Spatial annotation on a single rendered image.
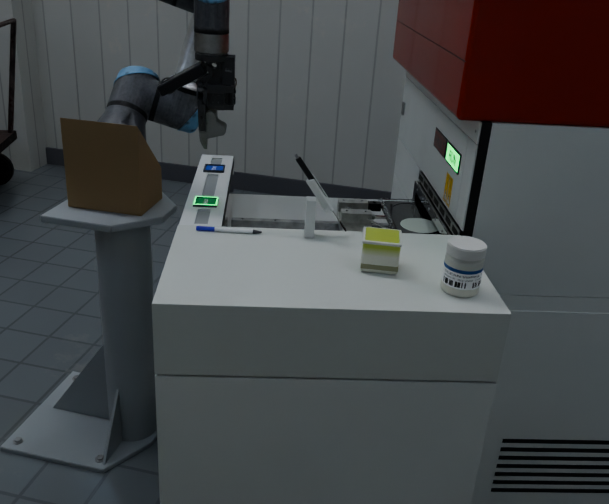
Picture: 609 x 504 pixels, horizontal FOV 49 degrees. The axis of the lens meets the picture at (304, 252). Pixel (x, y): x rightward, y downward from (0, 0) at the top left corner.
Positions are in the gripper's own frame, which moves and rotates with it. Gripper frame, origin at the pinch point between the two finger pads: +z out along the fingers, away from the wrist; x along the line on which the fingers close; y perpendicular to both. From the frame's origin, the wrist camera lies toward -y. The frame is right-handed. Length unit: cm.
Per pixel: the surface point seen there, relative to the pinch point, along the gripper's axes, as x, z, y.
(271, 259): -31.1, 14.1, 16.3
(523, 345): -16, 42, 78
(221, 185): 13.1, 14.7, 3.6
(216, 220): -10.7, 14.6, 4.0
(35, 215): 221, 111, -119
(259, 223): 17.0, 26.4, 13.6
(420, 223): 7, 21, 55
